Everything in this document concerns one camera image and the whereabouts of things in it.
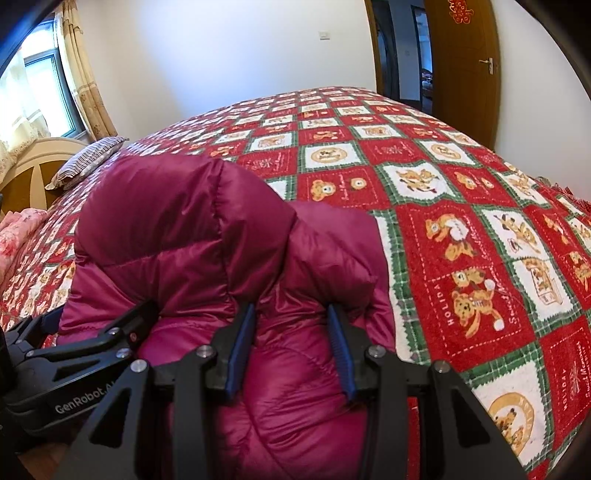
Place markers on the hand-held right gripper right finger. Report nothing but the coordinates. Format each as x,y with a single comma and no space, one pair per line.
344,350

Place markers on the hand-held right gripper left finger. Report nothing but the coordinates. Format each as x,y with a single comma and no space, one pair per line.
240,350

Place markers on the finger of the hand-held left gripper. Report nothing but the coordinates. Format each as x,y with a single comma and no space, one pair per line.
37,330
115,339

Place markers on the magenta down jacket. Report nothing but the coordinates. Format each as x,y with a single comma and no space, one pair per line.
184,230

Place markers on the pink folded quilt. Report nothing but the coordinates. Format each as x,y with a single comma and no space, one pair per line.
18,235

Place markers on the cream wooden headboard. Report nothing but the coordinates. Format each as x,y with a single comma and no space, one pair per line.
32,184

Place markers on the striped pillow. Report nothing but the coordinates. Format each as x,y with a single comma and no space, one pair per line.
87,159

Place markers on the red printed bedspread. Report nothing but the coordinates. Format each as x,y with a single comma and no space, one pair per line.
415,184

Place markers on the white sheer curtain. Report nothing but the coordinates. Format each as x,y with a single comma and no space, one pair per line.
18,124

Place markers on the window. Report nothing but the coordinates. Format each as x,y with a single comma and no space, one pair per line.
55,92

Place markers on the beige curtain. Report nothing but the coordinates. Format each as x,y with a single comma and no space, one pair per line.
87,92

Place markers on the brown wooden door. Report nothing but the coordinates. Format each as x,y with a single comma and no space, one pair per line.
461,83

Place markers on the red door decoration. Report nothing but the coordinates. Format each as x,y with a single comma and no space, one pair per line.
458,10

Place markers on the brown door frame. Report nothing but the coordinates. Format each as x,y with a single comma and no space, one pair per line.
375,46

